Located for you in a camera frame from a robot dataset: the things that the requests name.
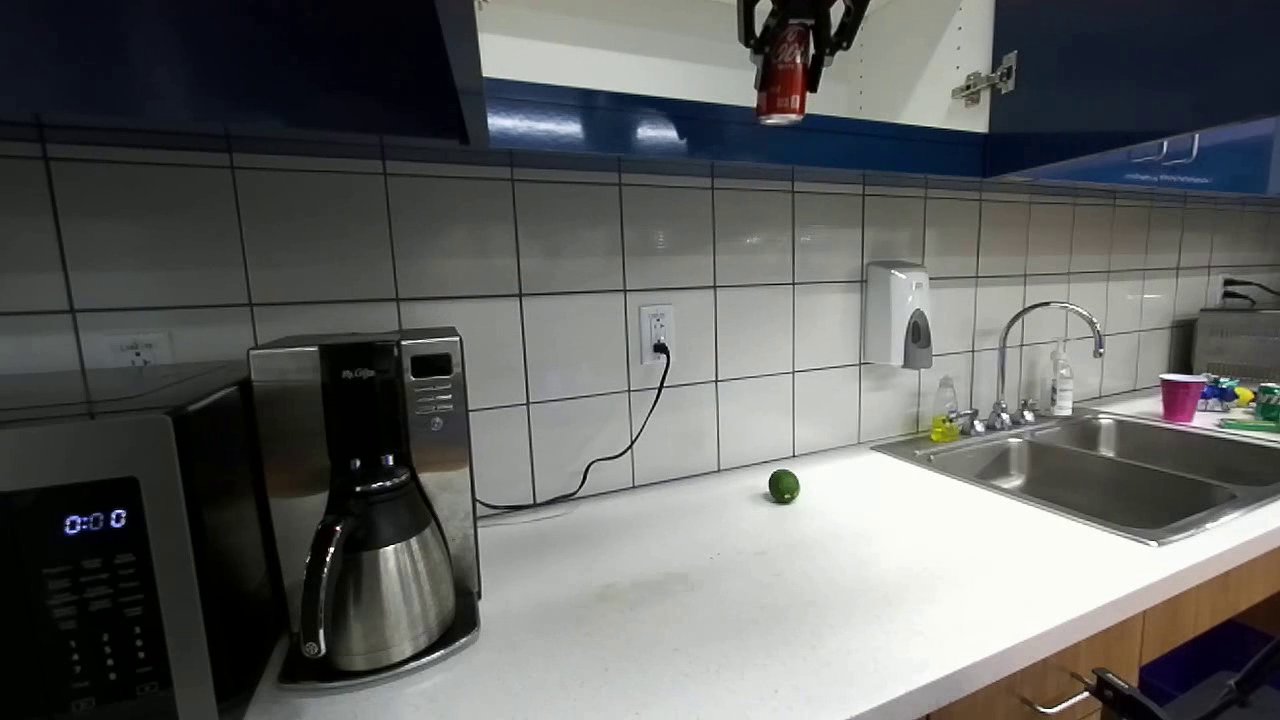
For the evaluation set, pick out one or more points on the red soda can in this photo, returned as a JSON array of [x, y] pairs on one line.
[[783, 78]]

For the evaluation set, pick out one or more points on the steel coffee carafe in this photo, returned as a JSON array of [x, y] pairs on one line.
[[376, 583]]

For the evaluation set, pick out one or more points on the chrome faucet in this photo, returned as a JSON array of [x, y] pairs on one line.
[[1024, 361]]

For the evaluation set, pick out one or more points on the blue upper cabinet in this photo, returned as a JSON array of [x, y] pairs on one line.
[[1167, 93]]

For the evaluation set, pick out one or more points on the pink plastic cup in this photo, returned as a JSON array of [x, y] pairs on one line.
[[1178, 399]]

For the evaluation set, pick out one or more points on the white soap dispenser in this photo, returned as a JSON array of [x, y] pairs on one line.
[[896, 318]]

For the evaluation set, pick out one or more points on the small white bottle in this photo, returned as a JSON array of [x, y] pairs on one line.
[[1060, 391]]

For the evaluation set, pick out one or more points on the yellow dish soap bottle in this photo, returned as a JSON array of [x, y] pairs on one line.
[[946, 426]]

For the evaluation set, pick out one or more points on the black microwave oven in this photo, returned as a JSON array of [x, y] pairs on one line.
[[134, 565]]

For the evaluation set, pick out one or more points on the stainless coffee maker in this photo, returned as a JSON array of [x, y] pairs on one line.
[[358, 404]]

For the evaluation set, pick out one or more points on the stainless steel sink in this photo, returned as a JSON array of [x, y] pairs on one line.
[[1133, 478]]

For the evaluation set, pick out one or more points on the green lime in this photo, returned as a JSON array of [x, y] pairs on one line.
[[783, 486]]

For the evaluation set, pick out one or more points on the white wall outlet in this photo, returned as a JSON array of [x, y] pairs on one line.
[[658, 326]]

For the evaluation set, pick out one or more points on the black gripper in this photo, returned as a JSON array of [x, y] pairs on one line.
[[833, 22]]

